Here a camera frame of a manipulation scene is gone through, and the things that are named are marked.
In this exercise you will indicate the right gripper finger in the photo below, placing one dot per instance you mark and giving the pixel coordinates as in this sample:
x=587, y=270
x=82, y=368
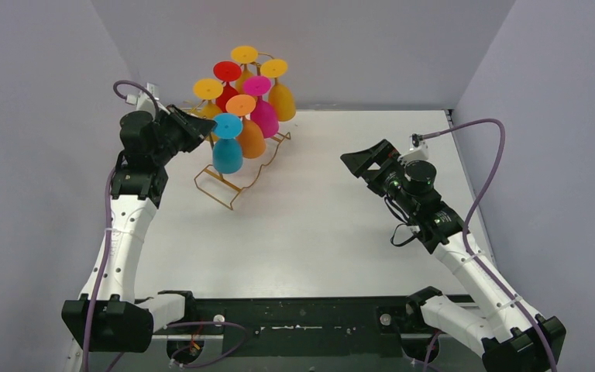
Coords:
x=377, y=154
x=359, y=165

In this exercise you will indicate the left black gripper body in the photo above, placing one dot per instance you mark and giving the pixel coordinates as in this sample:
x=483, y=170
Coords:
x=175, y=130

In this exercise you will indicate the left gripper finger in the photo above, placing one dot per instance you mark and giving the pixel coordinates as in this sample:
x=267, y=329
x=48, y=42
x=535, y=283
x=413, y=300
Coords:
x=188, y=144
x=196, y=127

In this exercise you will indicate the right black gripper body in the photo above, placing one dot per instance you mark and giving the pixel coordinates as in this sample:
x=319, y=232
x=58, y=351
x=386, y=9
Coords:
x=393, y=181

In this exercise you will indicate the blue plastic wine glass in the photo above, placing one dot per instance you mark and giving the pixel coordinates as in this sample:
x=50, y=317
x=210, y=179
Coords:
x=227, y=152

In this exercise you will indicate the orange plastic wine glass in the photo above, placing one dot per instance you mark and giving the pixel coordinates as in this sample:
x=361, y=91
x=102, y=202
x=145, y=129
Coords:
x=251, y=138

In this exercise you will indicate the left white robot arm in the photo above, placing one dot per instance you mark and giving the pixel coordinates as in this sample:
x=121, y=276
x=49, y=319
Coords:
x=107, y=317

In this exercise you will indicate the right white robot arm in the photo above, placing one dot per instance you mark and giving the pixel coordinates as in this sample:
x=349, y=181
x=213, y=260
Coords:
x=510, y=334

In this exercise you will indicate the yellow front-left wine glass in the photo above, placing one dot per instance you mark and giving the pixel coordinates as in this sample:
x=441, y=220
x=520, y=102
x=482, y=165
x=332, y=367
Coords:
x=207, y=90

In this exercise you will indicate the red plastic wine glass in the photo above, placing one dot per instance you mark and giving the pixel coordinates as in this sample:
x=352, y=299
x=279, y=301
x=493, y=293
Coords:
x=227, y=72

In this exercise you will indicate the magenta plastic wine glass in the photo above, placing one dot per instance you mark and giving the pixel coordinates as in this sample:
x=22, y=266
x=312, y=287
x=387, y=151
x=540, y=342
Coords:
x=264, y=114

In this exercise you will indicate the yellow back wine glass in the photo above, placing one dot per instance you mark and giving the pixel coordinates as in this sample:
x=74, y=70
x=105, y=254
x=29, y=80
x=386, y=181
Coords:
x=244, y=56

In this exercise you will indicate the yellow right wine glass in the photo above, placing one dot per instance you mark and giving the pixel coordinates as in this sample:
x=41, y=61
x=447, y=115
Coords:
x=279, y=96

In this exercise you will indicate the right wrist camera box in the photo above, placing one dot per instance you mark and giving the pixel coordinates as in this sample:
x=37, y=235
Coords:
x=418, y=149

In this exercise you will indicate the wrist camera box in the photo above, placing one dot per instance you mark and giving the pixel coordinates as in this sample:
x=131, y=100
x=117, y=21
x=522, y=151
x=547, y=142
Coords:
x=144, y=102
x=418, y=149

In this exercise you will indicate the gold wire glass rack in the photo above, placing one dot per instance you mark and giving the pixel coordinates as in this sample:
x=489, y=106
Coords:
x=226, y=188

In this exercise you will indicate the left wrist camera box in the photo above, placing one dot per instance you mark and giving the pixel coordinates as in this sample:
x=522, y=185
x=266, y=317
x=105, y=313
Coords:
x=144, y=102

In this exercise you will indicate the black base frame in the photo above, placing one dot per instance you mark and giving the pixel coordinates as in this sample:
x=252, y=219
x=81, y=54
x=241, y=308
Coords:
x=303, y=327

